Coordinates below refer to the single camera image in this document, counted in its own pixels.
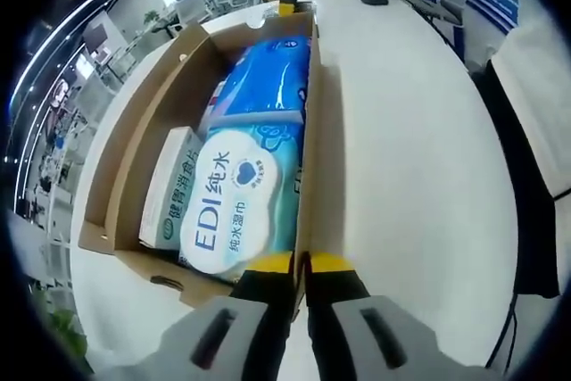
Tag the brown cardboard shoe box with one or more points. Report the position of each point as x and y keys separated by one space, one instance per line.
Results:
x=134 y=140

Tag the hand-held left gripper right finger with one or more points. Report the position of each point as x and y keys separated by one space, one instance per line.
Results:
x=370 y=336

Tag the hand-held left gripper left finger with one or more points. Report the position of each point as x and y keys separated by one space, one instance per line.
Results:
x=223 y=332

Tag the white green medicine box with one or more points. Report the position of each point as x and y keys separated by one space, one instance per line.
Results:
x=165 y=193

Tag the soft wet wipes pack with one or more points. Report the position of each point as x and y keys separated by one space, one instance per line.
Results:
x=232 y=202

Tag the dark hanging screen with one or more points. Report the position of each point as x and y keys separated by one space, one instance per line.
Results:
x=96 y=35

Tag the small potted plant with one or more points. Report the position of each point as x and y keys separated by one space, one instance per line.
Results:
x=151 y=19

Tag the blue soft tissue pack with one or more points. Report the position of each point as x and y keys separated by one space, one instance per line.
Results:
x=267 y=77

